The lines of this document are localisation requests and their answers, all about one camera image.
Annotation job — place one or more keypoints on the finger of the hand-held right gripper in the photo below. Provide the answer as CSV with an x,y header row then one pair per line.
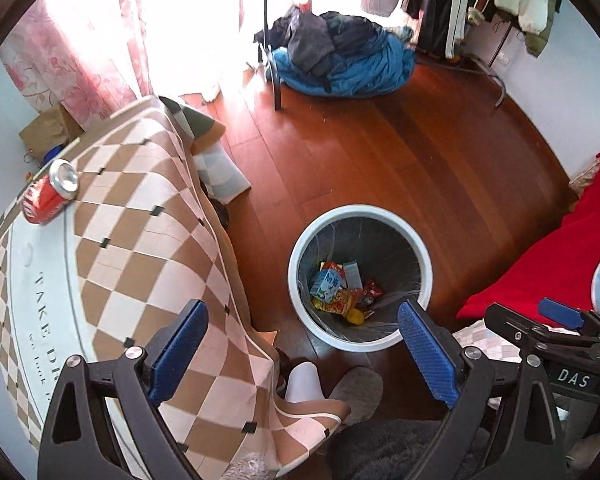
x,y
562,311
525,332

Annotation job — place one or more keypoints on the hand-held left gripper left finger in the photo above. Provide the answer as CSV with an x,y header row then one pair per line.
x,y
180,345

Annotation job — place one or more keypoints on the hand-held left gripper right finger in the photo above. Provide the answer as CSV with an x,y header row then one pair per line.
x,y
427,355

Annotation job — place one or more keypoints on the small red wrapper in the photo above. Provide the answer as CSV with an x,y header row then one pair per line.
x,y
372,290

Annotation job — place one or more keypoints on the orange red snack bag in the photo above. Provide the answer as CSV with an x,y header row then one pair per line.
x,y
340,301

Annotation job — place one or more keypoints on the grey long box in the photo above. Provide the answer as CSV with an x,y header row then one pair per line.
x,y
352,275

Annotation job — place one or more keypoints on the white round trash bin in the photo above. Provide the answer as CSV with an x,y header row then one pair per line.
x,y
380,255

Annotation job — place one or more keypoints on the blue milk carton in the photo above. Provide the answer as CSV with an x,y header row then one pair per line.
x,y
327,285

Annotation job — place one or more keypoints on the pale checked bedding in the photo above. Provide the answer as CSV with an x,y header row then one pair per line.
x,y
480,340

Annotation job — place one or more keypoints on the red blanket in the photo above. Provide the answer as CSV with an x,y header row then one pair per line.
x,y
540,270

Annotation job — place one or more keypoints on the grey slipper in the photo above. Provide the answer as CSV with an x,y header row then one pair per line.
x,y
355,392

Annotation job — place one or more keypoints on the person's dark fleece trousers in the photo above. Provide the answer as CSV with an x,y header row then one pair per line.
x,y
390,450

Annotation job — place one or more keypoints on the brown white checkered tablecloth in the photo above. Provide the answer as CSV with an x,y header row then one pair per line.
x,y
130,240

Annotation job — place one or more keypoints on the person's white sock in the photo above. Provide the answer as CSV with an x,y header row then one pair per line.
x,y
302,382

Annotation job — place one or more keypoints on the grey white checked cushion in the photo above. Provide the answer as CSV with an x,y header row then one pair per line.
x,y
225,175

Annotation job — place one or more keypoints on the red soda can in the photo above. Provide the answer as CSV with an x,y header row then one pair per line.
x,y
42,200

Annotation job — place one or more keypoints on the green brown folded cloth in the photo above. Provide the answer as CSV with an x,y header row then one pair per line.
x,y
200,127

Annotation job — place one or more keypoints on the brown paper bag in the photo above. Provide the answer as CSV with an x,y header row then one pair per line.
x,y
50,130

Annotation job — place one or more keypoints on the green hanging jacket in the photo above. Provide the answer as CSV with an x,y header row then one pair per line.
x,y
542,37

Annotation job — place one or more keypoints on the black clothes rack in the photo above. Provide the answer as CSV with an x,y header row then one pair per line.
x,y
277,85

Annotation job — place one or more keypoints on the pile of blue dark clothes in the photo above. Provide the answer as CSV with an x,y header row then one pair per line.
x,y
360,70

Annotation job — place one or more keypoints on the pink floral curtain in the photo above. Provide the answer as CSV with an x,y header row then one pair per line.
x,y
80,50

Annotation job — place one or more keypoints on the black striped hanging garment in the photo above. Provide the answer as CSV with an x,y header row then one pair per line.
x,y
435,5

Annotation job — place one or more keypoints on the white wall socket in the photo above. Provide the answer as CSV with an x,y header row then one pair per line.
x,y
503,57

